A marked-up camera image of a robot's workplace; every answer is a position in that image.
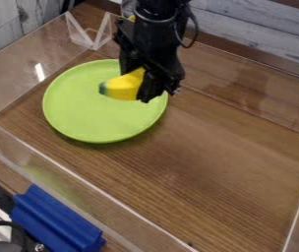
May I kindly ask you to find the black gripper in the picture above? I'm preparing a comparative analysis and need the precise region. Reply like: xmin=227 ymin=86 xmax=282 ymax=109
xmin=112 ymin=13 xmax=188 ymax=104

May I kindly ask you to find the yellow toy banana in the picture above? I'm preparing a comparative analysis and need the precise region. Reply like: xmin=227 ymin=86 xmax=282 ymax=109
xmin=98 ymin=68 xmax=145 ymax=100

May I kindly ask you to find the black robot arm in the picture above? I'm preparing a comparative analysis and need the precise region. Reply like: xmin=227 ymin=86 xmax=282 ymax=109
xmin=113 ymin=0 xmax=192 ymax=103

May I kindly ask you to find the green round plate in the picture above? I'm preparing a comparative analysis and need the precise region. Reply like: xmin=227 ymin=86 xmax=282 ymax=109
xmin=41 ymin=59 xmax=168 ymax=144

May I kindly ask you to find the blue plastic block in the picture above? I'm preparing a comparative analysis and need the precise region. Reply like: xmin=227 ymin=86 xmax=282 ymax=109
xmin=10 ymin=184 xmax=106 ymax=252

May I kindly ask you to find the clear acrylic triangle bracket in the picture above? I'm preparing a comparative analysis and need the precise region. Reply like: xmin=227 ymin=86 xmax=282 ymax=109
xmin=65 ymin=12 xmax=112 ymax=51

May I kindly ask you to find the clear acrylic tray wall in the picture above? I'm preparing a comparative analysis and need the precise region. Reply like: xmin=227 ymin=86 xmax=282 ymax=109
xmin=0 ymin=114 xmax=200 ymax=252

